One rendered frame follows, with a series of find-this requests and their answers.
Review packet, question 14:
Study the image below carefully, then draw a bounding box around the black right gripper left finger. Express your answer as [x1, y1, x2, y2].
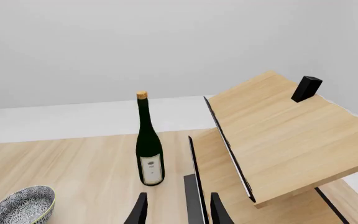
[122, 192, 149, 224]

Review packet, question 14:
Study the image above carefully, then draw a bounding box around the small black block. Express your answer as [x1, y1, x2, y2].
[290, 75, 324, 104]

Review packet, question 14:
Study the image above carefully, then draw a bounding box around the patterned grey white bowl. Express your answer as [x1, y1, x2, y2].
[0, 185, 57, 224]

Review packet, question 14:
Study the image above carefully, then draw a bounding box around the wooden cabinet drawer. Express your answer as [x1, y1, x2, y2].
[203, 95, 257, 203]
[187, 127, 256, 224]

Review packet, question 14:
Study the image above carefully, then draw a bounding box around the pale wooden cabinet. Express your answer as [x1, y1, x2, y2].
[203, 69, 358, 224]

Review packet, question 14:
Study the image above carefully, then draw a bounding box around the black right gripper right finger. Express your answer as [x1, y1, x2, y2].
[209, 192, 236, 224]

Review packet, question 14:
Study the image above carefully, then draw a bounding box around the dark grey drawer handle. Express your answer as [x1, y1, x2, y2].
[183, 173, 205, 224]

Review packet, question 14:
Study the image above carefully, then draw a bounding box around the dark green wine bottle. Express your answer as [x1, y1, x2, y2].
[135, 90, 166, 187]

